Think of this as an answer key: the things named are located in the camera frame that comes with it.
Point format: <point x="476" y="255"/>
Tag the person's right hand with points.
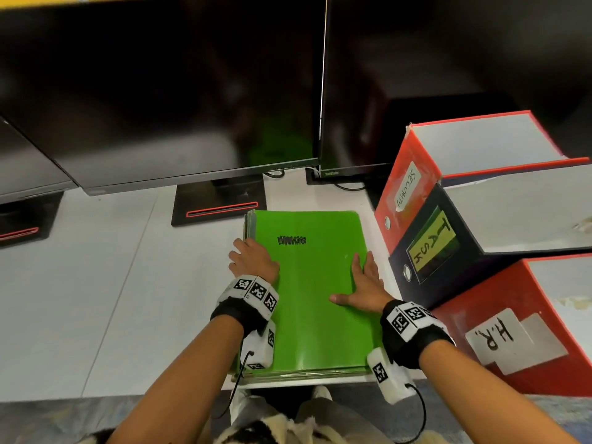
<point x="367" y="293"/>

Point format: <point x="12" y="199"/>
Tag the person's left hand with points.
<point x="256" y="263"/>

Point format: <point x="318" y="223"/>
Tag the person's right thumb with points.
<point x="343" y="299"/>

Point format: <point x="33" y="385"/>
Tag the person's left fingers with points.
<point x="238" y="256"/>

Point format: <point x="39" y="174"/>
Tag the green folder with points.
<point x="310" y="291"/>

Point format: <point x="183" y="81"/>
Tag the person's left forearm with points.
<point x="185" y="383"/>

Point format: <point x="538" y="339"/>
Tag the person's right forearm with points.
<point x="485" y="402"/>

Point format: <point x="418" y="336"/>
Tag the left wristband with markers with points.
<point x="245" y="300"/>

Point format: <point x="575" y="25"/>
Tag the wristband with markers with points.
<point x="411" y="330"/>
<point x="245" y="300"/>

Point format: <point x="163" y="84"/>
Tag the black monitor stand red slot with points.
<point x="217" y="201"/>
<point x="27" y="221"/>

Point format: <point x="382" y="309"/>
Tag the right wristband with markers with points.
<point x="411" y="330"/>

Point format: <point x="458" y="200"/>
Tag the black flat monitor stand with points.
<point x="342" y="178"/>

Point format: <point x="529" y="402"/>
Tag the person's beige trousers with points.
<point x="337" y="423"/>

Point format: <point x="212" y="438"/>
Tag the black white patterned garment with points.
<point x="259" y="432"/>

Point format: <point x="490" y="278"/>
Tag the black binder yellow label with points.
<point x="508" y="212"/>

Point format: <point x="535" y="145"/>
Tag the large black monitor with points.
<point x="152" y="87"/>

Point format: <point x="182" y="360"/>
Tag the red binder wide white label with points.
<point x="545" y="291"/>

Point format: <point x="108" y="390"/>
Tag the red binder narrow white label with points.
<point x="481" y="138"/>

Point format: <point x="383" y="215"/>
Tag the small black monitor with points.
<point x="23" y="161"/>

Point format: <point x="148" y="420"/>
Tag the black monitor with logo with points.
<point x="439" y="64"/>

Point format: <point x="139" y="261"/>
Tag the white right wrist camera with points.
<point x="391" y="376"/>

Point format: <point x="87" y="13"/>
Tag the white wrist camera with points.
<point x="260" y="346"/>
<point x="391" y="376"/>

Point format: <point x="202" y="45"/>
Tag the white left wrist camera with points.
<point x="260" y="346"/>

